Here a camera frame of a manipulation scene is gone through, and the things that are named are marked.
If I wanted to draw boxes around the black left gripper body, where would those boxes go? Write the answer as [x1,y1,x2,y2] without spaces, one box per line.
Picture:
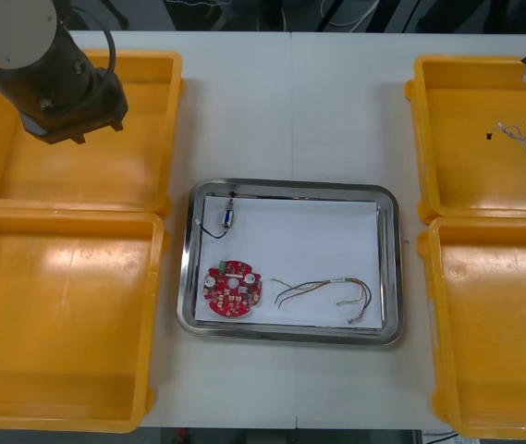
[20,68,130,145]

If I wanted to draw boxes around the metal solenoid with blue label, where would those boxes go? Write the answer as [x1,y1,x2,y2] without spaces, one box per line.
[194,192,239,241]

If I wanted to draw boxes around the round red circuit board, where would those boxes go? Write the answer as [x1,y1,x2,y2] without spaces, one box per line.
[202,259,264,321]

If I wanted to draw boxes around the multicoloured wire harness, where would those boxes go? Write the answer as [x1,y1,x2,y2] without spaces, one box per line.
[271,276,374,326]

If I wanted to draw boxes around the yellow-orange plastic bin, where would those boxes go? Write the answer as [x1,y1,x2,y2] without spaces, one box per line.
[404,55,526,226]
[417,216,526,439]
[0,210,167,434]
[0,47,186,218]

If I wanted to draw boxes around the steel tray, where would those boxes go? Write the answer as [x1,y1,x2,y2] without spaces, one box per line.
[177,178,406,347]

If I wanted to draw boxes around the white sheet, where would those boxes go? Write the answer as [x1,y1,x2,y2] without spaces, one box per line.
[194,194,384,330]

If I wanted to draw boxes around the white cable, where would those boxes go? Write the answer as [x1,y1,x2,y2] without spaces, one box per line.
[320,0,381,28]

